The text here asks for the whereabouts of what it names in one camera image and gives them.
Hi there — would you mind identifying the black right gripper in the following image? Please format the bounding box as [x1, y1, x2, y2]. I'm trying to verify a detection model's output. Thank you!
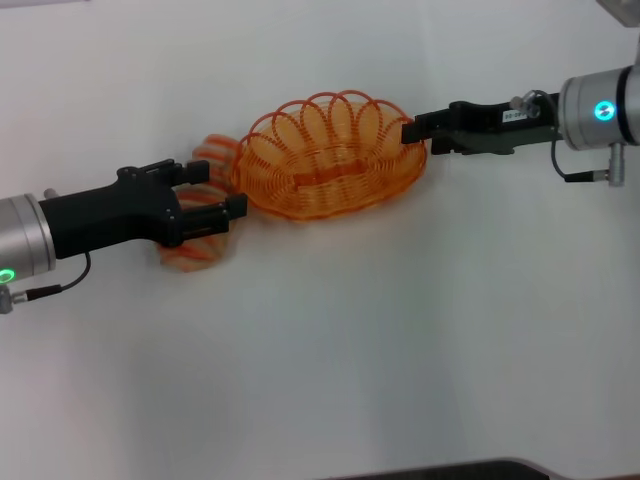
[401, 91, 564, 157]

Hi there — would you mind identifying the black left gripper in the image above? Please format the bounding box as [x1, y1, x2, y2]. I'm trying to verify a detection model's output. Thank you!
[37, 158, 250, 261]

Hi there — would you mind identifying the orange striped shrimp toy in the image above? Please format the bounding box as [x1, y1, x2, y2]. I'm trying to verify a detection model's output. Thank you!
[158, 132, 242, 276]

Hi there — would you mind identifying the orange wire basket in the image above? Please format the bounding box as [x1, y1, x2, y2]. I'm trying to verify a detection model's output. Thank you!
[230, 89, 429, 224]

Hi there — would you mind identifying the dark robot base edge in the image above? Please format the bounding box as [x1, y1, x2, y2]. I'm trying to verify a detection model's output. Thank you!
[328, 456, 567, 480]

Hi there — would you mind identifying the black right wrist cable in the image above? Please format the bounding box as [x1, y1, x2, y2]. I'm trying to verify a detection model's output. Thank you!
[549, 139, 627, 188]

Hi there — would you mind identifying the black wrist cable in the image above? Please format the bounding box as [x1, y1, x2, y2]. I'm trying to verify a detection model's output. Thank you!
[0, 249, 93, 317]
[549, 139, 627, 188]

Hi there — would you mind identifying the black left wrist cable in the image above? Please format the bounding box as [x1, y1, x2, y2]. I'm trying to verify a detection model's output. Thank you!
[0, 249, 93, 317]

